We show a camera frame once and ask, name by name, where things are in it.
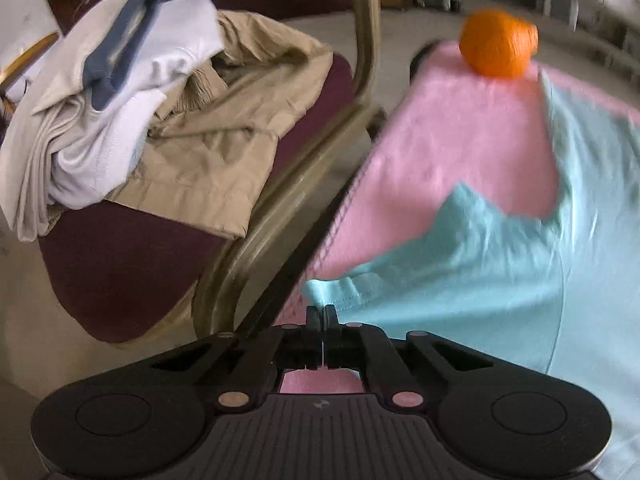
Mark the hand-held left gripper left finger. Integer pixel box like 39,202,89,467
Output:
150,305,326,411

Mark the large bumpy orange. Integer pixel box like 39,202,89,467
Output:
459,8,540,79

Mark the teal t-shirt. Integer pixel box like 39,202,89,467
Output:
302,72,640,480

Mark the white garment with blue trim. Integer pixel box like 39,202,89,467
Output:
0,0,223,243

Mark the beige garment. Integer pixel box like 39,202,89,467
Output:
47,10,333,241

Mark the maroon chair with gold frame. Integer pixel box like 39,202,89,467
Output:
37,0,386,346

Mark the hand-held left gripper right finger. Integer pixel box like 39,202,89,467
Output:
325,305,501,411

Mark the pink printed blanket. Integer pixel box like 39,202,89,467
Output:
275,40,640,396

